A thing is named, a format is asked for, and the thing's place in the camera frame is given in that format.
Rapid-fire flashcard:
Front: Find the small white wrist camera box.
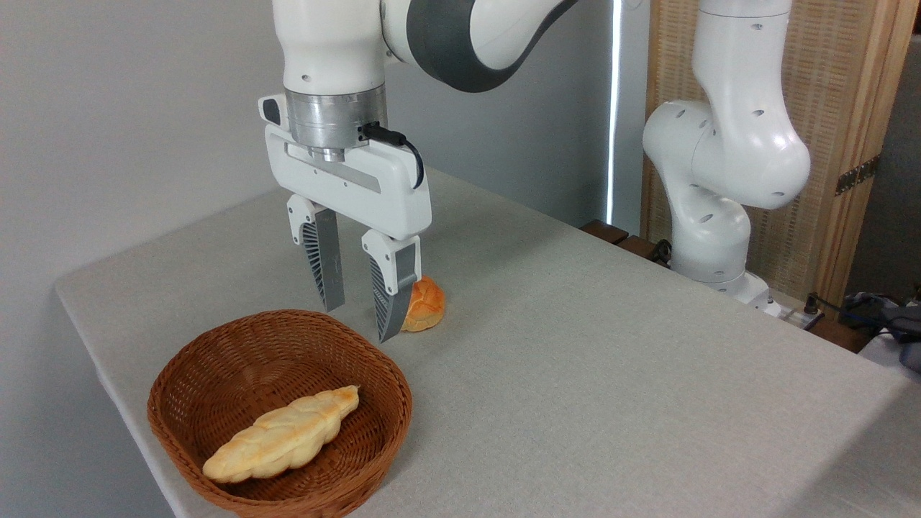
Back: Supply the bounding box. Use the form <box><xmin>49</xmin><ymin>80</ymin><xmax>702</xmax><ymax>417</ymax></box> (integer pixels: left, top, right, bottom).
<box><xmin>258</xmin><ymin>94</ymin><xmax>290</xmax><ymax>135</ymax></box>

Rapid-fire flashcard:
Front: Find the metal screen hinge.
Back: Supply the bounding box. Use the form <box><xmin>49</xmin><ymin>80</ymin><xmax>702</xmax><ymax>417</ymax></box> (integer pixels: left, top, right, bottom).
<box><xmin>835</xmin><ymin>154</ymin><xmax>881</xmax><ymax>196</ymax></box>

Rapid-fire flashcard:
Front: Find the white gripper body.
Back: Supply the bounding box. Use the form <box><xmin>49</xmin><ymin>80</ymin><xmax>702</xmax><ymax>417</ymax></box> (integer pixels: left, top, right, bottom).
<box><xmin>264</xmin><ymin>124</ymin><xmax>433</xmax><ymax>242</ymax></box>

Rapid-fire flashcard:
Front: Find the long braided bread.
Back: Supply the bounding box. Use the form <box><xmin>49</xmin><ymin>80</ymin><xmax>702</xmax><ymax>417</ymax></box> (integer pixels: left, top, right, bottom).
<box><xmin>202</xmin><ymin>385</ymin><xmax>360</xmax><ymax>483</ymax></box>

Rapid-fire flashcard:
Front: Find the brown wicker basket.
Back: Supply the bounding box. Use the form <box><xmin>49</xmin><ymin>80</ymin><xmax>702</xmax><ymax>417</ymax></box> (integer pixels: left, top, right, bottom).
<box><xmin>147</xmin><ymin>309</ymin><xmax>414</xmax><ymax>518</ymax></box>

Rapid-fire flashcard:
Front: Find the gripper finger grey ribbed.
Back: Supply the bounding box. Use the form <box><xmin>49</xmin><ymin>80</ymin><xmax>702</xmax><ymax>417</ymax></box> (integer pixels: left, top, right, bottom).
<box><xmin>287</xmin><ymin>194</ymin><xmax>347</xmax><ymax>313</ymax></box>
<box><xmin>361</xmin><ymin>230</ymin><xmax>422</xmax><ymax>344</ymax></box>

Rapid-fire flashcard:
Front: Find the wooden folding screen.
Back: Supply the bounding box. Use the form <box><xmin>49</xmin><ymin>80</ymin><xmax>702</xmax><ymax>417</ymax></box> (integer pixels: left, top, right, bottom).
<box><xmin>640</xmin><ymin>0</ymin><xmax>921</xmax><ymax>309</ymax></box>

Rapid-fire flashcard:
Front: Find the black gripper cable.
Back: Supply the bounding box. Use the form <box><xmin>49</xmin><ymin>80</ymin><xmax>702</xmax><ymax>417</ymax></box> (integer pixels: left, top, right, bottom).
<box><xmin>359</xmin><ymin>122</ymin><xmax>426</xmax><ymax>190</ymax></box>

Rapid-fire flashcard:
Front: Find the dark brown wooden block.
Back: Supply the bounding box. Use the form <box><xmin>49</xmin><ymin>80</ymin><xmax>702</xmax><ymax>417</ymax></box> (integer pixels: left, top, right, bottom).
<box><xmin>617</xmin><ymin>235</ymin><xmax>660</xmax><ymax>262</ymax></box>
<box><xmin>580</xmin><ymin>219</ymin><xmax>630</xmax><ymax>245</ymax></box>

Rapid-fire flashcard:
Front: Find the black plug with cable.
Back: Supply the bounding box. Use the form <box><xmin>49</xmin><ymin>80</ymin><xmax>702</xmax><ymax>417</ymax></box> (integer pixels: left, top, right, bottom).
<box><xmin>801</xmin><ymin>291</ymin><xmax>864</xmax><ymax>326</ymax></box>

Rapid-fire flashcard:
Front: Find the round orange bread bun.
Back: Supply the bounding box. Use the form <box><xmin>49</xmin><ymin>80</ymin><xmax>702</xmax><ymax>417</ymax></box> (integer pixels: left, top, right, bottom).
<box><xmin>400</xmin><ymin>276</ymin><xmax>446</xmax><ymax>333</ymax></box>

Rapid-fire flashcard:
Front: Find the dark blue grey bundle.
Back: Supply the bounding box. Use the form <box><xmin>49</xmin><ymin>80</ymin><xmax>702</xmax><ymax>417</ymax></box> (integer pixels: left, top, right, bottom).
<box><xmin>838</xmin><ymin>290</ymin><xmax>921</xmax><ymax>373</ymax></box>

